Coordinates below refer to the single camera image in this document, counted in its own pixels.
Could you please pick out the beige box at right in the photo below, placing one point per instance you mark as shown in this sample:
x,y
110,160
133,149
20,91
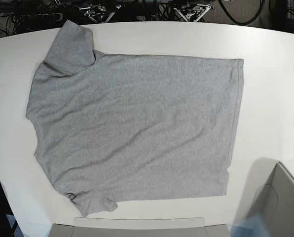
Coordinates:
x,y
272,211

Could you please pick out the beige box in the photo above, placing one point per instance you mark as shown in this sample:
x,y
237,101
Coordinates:
x,y
98,227
272,211

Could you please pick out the grey T-shirt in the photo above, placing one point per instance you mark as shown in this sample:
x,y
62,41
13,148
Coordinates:
x,y
114,127

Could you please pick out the beige box at bottom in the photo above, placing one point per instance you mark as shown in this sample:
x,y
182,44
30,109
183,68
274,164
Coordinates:
x,y
98,227

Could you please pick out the metal arm base frame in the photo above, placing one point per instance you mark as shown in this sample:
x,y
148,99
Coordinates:
x,y
193,10

